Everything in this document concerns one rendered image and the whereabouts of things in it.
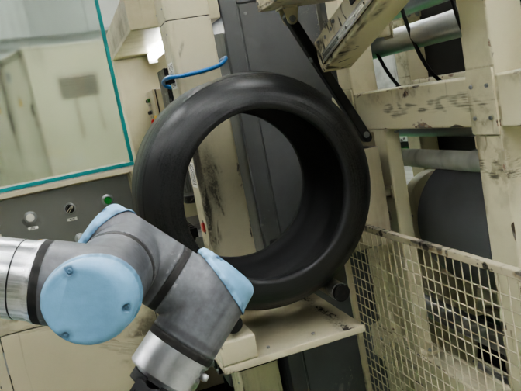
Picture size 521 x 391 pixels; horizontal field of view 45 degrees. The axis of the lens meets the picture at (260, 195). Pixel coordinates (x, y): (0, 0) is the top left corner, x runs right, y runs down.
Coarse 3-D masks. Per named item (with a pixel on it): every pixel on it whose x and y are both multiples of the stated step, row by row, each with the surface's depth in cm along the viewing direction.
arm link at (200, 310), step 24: (192, 264) 78; (216, 264) 78; (192, 288) 76; (216, 288) 77; (240, 288) 78; (168, 312) 77; (192, 312) 76; (216, 312) 77; (240, 312) 79; (168, 336) 76; (192, 336) 76; (216, 336) 77
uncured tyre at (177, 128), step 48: (192, 96) 142; (240, 96) 141; (288, 96) 144; (144, 144) 150; (192, 144) 138; (336, 144) 148; (144, 192) 140; (336, 192) 174; (192, 240) 140; (288, 240) 177; (336, 240) 151; (288, 288) 149
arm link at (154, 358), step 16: (144, 352) 76; (160, 352) 75; (176, 352) 75; (144, 368) 75; (160, 368) 75; (176, 368) 75; (192, 368) 76; (208, 368) 79; (160, 384) 76; (176, 384) 75; (192, 384) 77
